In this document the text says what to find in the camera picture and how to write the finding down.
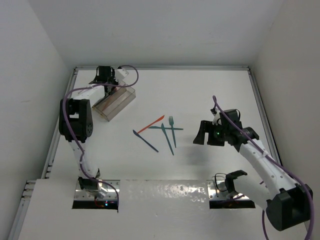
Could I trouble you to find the teal plastic knife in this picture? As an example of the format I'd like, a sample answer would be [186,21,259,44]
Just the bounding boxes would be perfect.
[148,126,184,131]
[161,123,174,155]

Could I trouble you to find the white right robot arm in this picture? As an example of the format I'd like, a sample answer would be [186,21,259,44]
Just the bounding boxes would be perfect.
[193,109,313,231]

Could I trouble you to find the clear three-compartment organizer tray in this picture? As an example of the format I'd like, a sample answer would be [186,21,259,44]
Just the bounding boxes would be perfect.
[92,87,136,122]

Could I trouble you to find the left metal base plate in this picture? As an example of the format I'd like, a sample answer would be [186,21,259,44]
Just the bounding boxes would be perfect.
[73,179,120,201]

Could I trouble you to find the orange-red plastic knife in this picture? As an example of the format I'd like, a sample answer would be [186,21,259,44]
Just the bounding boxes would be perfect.
[137,115,165,134]

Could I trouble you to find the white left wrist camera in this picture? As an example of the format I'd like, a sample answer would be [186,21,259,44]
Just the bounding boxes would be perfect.
[114,67,129,82]

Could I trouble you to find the teal plastic fork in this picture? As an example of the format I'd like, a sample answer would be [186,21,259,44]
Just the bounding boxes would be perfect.
[169,116,177,148]

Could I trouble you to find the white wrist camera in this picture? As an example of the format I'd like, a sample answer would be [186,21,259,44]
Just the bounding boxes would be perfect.
[114,67,129,82]
[212,110,222,126]

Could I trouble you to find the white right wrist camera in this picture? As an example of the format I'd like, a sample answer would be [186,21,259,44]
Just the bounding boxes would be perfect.
[212,110,222,126]

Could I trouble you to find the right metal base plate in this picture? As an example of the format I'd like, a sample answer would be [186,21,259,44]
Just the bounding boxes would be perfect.
[207,179,250,202]

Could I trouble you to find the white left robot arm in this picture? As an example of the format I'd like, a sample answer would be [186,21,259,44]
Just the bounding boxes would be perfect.
[58,66,119,192]

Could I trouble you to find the yellow-orange plastic fork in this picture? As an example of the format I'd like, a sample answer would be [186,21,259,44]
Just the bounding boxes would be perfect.
[98,95,119,111]

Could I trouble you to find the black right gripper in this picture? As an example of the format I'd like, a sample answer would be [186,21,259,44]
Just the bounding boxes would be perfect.
[193,120,229,146]

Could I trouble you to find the metal base plate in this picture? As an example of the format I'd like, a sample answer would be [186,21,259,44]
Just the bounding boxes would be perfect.
[207,179,250,202]
[73,179,120,201]

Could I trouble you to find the dark blue plastic knife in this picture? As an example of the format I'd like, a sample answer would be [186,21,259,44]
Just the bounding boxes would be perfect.
[132,129,159,153]

